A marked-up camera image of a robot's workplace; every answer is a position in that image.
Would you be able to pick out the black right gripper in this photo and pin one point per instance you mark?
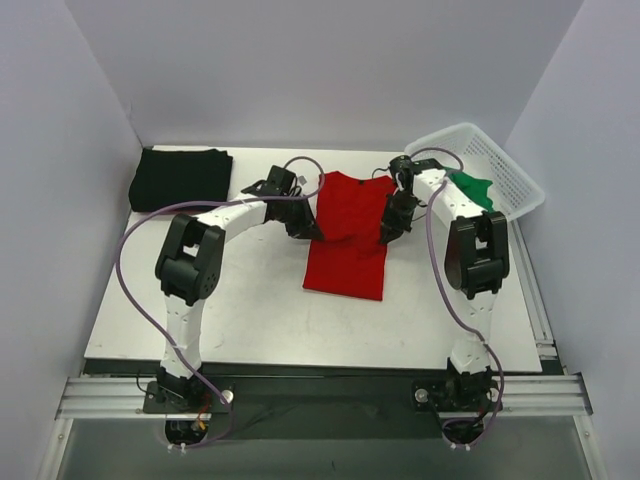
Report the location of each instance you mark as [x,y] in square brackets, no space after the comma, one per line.
[398,212]

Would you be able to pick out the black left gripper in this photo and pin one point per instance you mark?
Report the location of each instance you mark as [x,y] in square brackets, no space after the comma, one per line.
[298,214]

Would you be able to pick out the red t shirt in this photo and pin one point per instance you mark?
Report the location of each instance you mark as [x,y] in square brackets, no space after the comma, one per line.
[350,259]

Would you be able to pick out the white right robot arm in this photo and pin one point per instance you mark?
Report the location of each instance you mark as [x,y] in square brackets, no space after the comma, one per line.
[469,255]

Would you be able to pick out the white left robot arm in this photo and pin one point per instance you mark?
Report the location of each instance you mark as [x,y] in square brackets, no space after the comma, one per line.
[190,262]

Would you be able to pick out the green t shirt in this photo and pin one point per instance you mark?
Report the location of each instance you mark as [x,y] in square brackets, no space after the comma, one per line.
[475,189]

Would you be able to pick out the white plastic basket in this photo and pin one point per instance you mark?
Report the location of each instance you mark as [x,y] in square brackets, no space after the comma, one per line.
[513,191]

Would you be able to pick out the folded black t shirt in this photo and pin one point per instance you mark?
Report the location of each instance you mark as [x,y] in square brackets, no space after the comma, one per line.
[164,178]

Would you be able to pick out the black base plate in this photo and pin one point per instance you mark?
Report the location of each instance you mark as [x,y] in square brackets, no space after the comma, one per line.
[256,422]

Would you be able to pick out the aluminium frame rail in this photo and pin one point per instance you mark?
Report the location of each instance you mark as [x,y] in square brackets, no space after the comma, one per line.
[526,396]

